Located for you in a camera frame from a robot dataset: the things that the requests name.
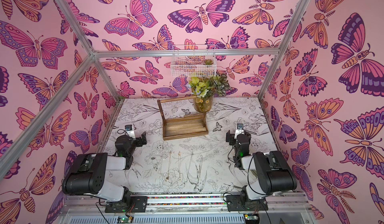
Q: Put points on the wooden jewelry display stand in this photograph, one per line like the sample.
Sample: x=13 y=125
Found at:
x=183 y=127

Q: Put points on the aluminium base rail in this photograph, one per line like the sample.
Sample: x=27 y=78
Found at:
x=206 y=208

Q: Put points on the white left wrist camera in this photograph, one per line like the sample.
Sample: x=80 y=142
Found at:
x=129 y=130

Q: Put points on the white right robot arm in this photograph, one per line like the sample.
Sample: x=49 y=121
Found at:
x=272 y=170

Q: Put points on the white wire wall basket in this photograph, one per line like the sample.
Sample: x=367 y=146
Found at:
x=188 y=60

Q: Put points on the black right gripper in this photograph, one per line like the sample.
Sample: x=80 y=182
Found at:
x=231 y=138

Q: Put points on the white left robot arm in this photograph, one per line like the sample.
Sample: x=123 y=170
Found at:
x=86 y=176

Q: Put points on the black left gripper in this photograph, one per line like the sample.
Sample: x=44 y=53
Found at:
x=144 y=142

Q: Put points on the artificial plant in gold pot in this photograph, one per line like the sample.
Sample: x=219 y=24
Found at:
x=205 y=88

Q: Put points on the small succulent in basket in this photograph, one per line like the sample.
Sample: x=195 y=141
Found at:
x=208 y=62

